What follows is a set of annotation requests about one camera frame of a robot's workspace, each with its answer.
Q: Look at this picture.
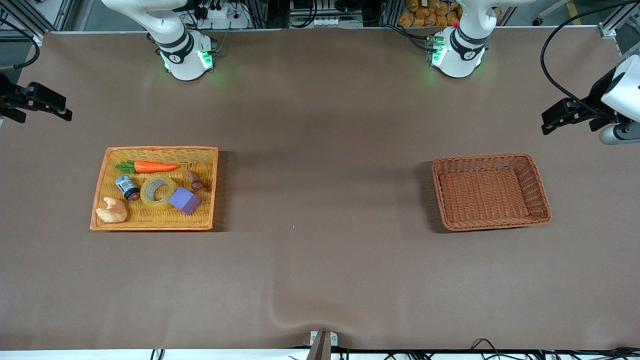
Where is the yellow clear tape roll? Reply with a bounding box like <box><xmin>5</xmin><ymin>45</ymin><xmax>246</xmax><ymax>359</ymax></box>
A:
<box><xmin>139</xmin><ymin>176</ymin><xmax>179</xmax><ymax>211</ymax></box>

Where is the small dark can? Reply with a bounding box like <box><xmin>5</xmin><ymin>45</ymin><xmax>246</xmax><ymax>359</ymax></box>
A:
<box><xmin>114</xmin><ymin>174</ymin><xmax>141</xmax><ymax>202</ymax></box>

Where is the brown wicker basket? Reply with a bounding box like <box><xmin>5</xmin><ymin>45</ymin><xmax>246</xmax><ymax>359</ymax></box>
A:
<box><xmin>431</xmin><ymin>153</ymin><xmax>553</xmax><ymax>232</ymax></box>

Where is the orange toy carrot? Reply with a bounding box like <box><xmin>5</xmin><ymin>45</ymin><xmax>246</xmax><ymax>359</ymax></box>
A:
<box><xmin>115</xmin><ymin>160</ymin><xmax>180</xmax><ymax>175</ymax></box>

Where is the beige toy croissant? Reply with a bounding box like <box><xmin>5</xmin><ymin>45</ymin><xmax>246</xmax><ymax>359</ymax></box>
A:
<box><xmin>95</xmin><ymin>196</ymin><xmax>128</xmax><ymax>224</ymax></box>

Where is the orange flat wicker tray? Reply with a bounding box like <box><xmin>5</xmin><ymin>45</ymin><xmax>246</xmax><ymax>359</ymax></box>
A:
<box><xmin>90</xmin><ymin>146</ymin><xmax>219</xmax><ymax>232</ymax></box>

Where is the bag of toy breads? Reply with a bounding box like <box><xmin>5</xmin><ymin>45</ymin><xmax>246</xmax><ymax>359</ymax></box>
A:
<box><xmin>398</xmin><ymin>0</ymin><xmax>462</xmax><ymax>28</ymax></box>

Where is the purple foam cube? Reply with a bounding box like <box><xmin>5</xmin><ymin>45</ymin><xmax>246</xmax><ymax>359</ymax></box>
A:
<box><xmin>168</xmin><ymin>187</ymin><xmax>202</xmax><ymax>216</ymax></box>

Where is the white power strip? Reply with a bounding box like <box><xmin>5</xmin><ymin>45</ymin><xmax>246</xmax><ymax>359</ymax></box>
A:
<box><xmin>192</xmin><ymin>0</ymin><xmax>251</xmax><ymax>30</ymax></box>

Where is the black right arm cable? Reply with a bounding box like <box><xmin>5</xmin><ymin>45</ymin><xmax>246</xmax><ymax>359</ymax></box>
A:
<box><xmin>0</xmin><ymin>15</ymin><xmax>41</xmax><ymax>71</ymax></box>

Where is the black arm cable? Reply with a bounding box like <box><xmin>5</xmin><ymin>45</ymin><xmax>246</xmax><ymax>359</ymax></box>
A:
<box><xmin>0</xmin><ymin>15</ymin><xmax>41</xmax><ymax>71</ymax></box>
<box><xmin>540</xmin><ymin>0</ymin><xmax>640</xmax><ymax>118</ymax></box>

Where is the aluminium frame profile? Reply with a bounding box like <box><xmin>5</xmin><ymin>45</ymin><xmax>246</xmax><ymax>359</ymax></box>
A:
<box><xmin>0</xmin><ymin>0</ymin><xmax>76</xmax><ymax>46</ymax></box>
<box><xmin>597</xmin><ymin>0</ymin><xmax>640</xmax><ymax>56</ymax></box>

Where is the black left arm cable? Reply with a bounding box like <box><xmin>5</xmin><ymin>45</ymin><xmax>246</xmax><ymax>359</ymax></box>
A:
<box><xmin>540</xmin><ymin>0</ymin><xmax>640</xmax><ymax>118</ymax></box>

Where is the black cable loop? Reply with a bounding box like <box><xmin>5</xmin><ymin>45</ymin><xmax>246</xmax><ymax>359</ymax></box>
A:
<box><xmin>469</xmin><ymin>338</ymin><xmax>507</xmax><ymax>360</ymax></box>

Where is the metal table edge bracket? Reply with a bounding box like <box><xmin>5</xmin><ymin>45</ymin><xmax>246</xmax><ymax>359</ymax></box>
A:
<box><xmin>306</xmin><ymin>330</ymin><xmax>339</xmax><ymax>360</ymax></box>

